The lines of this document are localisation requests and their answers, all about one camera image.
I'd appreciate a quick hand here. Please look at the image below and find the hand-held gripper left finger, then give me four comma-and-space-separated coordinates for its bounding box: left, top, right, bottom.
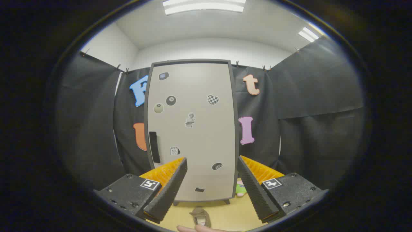
93, 157, 188, 224

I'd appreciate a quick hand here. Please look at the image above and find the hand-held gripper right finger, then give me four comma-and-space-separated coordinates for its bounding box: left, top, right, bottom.
237, 155, 329, 224

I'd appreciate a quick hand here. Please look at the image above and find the brown fuzzy shoe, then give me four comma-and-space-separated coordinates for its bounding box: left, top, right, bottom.
189, 207, 212, 228

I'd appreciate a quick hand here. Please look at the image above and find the black door handle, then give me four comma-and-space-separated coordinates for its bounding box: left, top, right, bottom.
149, 131, 161, 163

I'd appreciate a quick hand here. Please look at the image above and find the beige shoe cabinet door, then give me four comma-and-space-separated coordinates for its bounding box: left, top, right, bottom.
147, 63, 237, 202

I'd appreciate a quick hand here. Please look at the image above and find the dark grey shoe cabinet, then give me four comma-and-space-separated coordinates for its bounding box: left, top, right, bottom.
144, 59, 239, 206

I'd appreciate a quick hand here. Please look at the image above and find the pink green plush toy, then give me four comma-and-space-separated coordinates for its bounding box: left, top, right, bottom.
236, 180, 248, 197

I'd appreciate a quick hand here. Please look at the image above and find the black backdrop cloth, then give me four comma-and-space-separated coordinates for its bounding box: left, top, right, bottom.
56, 35, 366, 190

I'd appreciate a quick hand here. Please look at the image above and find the small ceiling light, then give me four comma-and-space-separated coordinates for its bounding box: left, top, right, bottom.
298, 27, 320, 42

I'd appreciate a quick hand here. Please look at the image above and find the long ceiling light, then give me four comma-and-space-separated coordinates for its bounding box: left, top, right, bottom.
163, 0, 247, 15

